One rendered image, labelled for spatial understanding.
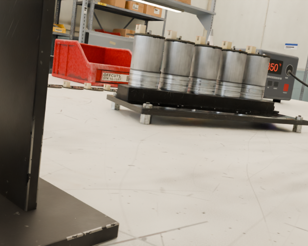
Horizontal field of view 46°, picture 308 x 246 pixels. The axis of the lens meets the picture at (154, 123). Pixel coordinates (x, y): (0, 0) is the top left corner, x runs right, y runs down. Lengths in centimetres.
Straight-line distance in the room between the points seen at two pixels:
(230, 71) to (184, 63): 5
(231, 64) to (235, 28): 597
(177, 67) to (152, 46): 3
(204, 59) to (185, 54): 2
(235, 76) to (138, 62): 9
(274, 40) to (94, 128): 565
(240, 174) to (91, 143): 7
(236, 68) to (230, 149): 13
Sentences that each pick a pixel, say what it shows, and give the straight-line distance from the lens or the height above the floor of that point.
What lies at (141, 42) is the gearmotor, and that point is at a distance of 29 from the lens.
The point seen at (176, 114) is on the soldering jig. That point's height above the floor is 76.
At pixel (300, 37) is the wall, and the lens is 562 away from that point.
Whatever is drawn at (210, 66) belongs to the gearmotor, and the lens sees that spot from 31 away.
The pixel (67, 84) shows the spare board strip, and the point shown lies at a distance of 43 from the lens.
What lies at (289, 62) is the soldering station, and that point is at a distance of 78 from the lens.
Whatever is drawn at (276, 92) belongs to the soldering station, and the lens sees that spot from 76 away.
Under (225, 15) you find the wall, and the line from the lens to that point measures 649.
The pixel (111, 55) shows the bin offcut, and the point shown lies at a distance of 64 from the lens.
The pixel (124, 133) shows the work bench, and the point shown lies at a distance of 21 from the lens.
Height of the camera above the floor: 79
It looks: 9 degrees down
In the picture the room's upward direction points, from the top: 8 degrees clockwise
